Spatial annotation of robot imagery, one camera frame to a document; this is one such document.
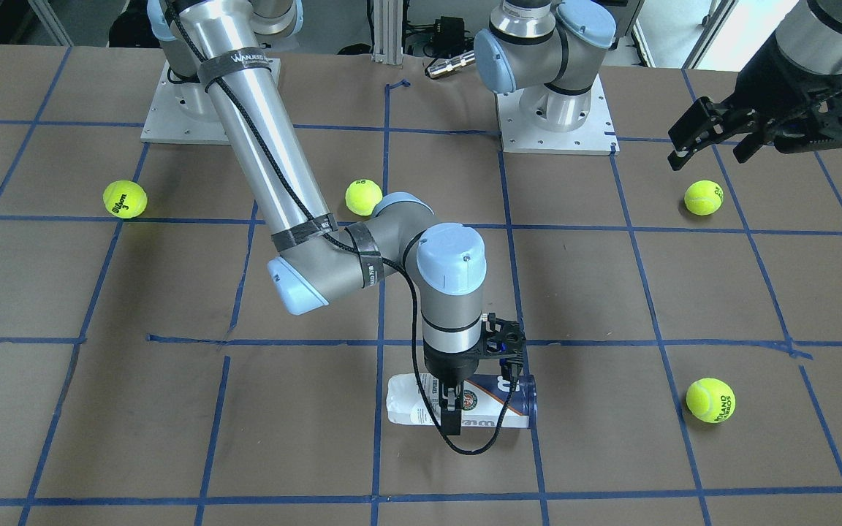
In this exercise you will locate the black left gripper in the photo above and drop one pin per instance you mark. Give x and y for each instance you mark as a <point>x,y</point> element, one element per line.
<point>766,97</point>

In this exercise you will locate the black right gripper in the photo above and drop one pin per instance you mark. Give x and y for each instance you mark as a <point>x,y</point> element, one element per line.
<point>444,366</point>

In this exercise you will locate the tennis ball can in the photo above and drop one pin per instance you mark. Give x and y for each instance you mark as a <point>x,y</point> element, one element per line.
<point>483,398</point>

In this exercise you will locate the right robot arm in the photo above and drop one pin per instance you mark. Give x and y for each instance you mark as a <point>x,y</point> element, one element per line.
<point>445,264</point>

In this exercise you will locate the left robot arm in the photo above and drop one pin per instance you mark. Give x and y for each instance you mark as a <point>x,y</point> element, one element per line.
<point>545,56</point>

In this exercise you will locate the tennis ball far corner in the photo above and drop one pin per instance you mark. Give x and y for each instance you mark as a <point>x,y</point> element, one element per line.
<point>703,198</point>

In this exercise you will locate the tennis ball Roland Garros centre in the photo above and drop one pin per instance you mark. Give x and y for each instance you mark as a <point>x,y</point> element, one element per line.
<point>362,196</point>

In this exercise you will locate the tennis ball near left gripper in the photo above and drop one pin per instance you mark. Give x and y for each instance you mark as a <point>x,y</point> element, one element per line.
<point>710,400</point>

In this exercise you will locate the tennis ball Wilson print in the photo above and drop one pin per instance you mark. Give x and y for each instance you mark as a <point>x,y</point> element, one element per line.
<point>125,199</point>

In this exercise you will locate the silver metal connector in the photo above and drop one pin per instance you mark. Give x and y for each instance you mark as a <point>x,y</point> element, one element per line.
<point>443,67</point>

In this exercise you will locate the black power adapter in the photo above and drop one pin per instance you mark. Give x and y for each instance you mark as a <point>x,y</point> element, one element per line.
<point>448,36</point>

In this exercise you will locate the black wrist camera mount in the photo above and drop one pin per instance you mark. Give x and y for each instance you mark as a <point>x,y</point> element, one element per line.
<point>501,339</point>

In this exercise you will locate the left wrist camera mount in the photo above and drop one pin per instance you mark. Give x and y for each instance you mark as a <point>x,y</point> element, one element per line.
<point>812,123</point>

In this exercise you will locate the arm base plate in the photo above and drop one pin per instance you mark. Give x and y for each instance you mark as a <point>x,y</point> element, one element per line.
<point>538,120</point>
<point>182,113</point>

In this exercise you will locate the aluminium frame post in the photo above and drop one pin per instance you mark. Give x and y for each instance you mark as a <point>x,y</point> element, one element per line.
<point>387,19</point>

